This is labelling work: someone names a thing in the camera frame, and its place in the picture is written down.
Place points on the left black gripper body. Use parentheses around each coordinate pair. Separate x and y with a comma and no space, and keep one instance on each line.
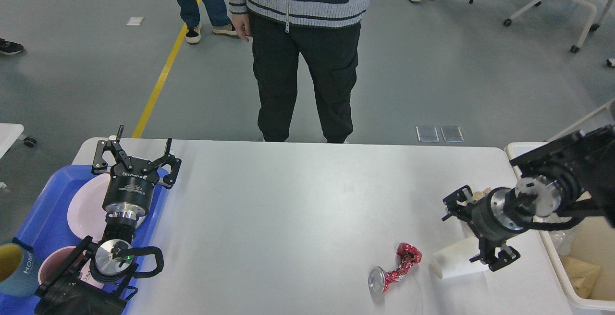
(129,193)

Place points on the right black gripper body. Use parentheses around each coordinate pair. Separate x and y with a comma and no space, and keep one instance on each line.
(502,227)

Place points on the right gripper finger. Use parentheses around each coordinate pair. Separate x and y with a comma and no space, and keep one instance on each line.
(494,256)
(461,204)

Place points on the pink plate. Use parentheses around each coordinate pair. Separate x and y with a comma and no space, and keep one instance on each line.
(86,215)

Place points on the pink mug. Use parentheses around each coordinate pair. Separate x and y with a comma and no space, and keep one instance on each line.
(53,261)

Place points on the dark teal mug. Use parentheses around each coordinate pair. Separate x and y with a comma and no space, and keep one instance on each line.
(19,268)

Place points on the large foil sheet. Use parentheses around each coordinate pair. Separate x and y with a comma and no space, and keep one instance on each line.
(562,239)

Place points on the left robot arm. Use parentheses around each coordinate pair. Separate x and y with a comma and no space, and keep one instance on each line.
(95,277)

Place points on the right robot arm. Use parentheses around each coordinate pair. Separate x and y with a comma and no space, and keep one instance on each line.
(562,183)

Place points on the crumpled brown paper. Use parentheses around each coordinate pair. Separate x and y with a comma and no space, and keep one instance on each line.
(480,194)

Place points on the lying white paper cup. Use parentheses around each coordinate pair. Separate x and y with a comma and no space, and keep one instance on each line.
(454,260)

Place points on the right floor plate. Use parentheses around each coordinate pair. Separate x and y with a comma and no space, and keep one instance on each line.
(452,134)

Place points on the floor plate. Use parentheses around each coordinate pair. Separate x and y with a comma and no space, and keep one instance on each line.
(452,134)
(427,134)

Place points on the left floor plate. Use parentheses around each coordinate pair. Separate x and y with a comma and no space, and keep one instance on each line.
(427,134)

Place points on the blue plastic tray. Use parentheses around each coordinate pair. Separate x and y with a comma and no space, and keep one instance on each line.
(46,228)

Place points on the beige plastic bin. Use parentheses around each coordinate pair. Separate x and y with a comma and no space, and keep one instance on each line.
(593,242)

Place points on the white side table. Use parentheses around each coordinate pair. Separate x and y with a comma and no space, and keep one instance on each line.
(9,134)

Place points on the crushed red can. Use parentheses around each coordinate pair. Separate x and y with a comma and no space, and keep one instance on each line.
(379,280)

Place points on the person in dark trousers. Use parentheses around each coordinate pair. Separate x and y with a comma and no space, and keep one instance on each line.
(10,48)

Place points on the person in grey sweater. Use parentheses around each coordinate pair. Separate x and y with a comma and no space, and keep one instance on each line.
(326,34)

